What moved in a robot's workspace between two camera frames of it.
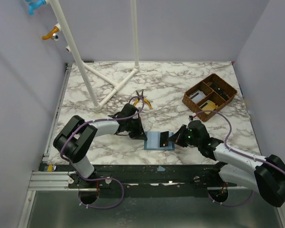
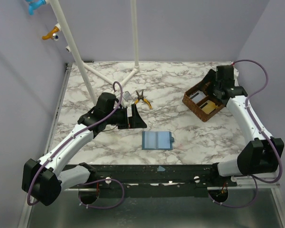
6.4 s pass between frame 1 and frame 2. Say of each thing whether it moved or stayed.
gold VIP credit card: stayed
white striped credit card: stayed
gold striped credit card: stayed
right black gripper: moved
